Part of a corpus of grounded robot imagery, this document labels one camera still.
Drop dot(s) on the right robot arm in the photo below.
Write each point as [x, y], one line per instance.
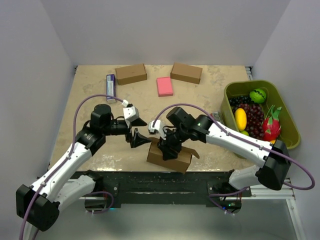
[270, 164]

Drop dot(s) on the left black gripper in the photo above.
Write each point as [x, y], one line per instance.
[137, 139]

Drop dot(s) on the green toy lime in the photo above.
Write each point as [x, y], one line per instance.
[244, 132]

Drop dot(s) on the black base frame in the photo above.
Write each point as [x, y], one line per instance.
[102, 199]

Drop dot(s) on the folded cardboard box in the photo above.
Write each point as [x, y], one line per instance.
[186, 73]
[131, 74]

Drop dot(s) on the green toy melon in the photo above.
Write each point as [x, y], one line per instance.
[258, 96]

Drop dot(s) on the dark red grape bunch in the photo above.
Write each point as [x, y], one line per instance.
[255, 118]

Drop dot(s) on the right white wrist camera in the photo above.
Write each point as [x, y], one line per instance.
[157, 127]

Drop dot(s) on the pink dragon fruit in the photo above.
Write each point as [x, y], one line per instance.
[271, 126]

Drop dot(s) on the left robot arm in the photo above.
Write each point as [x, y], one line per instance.
[41, 203]

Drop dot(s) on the left folded cardboard box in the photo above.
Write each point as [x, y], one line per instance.
[131, 74]

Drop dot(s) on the purple toothpaste box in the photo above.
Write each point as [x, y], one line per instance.
[110, 88]

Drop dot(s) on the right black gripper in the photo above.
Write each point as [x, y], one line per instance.
[165, 145]

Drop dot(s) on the black grape bunch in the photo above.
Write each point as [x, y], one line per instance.
[235, 101]

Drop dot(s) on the right folded cardboard box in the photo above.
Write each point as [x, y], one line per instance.
[186, 73]

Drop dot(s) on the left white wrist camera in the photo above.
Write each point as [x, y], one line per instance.
[130, 112]

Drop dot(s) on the olive green plastic bin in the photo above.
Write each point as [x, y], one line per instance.
[289, 131]

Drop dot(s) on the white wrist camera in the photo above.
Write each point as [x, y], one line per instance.
[130, 112]
[157, 127]

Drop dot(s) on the pink sticky note pad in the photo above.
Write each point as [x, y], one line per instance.
[164, 87]

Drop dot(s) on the red silver snack packet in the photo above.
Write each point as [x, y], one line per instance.
[216, 115]

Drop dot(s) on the aluminium rail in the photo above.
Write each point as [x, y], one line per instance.
[272, 192]

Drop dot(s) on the yellow toy lemon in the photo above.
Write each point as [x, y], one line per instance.
[240, 119]

